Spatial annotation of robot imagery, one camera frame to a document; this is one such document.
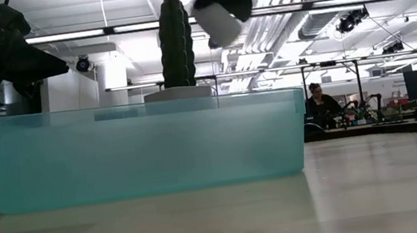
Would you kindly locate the white hexagonal plant pot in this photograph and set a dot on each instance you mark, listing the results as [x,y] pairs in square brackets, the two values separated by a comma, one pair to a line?
[178,93]

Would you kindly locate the person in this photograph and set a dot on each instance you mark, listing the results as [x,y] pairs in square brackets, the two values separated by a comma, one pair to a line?
[319,107]

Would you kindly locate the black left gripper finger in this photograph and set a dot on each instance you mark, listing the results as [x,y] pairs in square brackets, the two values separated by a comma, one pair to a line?
[29,64]

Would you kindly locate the black ceiling-mounted camera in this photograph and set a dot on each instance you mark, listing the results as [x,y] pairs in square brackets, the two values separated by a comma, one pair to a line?
[393,47]
[82,64]
[350,21]

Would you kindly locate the overhead light strip beam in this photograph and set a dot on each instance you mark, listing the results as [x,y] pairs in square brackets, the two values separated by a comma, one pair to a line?
[66,36]

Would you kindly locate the black background gantry frame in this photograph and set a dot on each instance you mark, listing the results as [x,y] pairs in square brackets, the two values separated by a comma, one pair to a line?
[328,63]

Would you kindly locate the green cactus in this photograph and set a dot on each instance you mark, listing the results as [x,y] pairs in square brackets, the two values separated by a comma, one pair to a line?
[175,43]

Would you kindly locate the white pill bottle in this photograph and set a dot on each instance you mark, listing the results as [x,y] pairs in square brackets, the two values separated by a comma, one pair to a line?
[218,27]

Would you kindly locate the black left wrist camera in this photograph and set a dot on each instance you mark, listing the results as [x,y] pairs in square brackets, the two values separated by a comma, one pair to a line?
[13,19]

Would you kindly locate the teal translucent plastic basket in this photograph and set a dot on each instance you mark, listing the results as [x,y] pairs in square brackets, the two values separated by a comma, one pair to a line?
[136,155]

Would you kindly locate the black metal table frame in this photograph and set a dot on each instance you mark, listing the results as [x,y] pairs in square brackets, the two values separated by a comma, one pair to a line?
[358,134]

